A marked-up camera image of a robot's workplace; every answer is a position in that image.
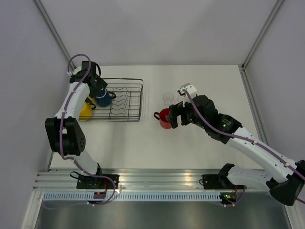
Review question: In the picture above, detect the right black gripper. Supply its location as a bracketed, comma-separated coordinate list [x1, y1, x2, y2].
[166, 100, 208, 129]

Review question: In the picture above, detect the red mug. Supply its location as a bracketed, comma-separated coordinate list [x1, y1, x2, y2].
[153, 108, 172, 129]

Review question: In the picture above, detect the blue mug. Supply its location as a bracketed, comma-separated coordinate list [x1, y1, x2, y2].
[95, 89, 116, 107]

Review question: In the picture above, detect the clear glass cup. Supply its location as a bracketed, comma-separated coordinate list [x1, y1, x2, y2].
[163, 93, 174, 108]
[177, 96, 183, 103]

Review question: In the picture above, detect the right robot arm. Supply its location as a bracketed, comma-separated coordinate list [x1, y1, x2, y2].
[167, 95, 305, 206]

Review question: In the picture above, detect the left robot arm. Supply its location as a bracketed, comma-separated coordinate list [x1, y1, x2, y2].
[45, 60, 110, 189]

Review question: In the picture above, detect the pale yellow mug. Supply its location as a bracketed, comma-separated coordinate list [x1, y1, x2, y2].
[85, 96, 97, 105]

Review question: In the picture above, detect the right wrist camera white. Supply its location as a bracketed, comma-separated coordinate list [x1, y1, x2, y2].
[178, 83, 197, 107]

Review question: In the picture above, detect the black wire dish rack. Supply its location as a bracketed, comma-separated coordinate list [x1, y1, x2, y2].
[88, 78, 143, 122]

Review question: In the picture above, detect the left aluminium frame post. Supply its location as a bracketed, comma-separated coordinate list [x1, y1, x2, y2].
[32, 0, 71, 62]

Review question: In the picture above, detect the aluminium frame post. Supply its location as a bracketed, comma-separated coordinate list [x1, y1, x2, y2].
[240, 0, 285, 71]
[32, 0, 71, 62]

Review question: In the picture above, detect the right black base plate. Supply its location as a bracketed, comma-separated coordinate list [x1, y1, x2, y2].
[201, 174, 231, 190]

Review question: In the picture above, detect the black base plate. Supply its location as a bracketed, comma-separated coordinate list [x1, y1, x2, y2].
[201, 174, 231, 190]
[76, 174, 120, 189]

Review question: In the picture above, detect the aluminium front rail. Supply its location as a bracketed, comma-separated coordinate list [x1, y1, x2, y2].
[33, 168, 219, 192]

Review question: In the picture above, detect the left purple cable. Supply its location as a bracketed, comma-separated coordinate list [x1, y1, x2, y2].
[42, 53, 120, 210]

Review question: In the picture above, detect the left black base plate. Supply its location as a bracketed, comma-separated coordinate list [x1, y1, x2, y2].
[76, 174, 120, 189]

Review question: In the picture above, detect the white slotted cable duct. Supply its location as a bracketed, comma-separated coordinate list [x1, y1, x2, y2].
[43, 191, 221, 202]

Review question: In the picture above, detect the right aluminium frame post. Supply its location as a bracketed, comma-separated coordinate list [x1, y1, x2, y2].
[240, 0, 285, 71]

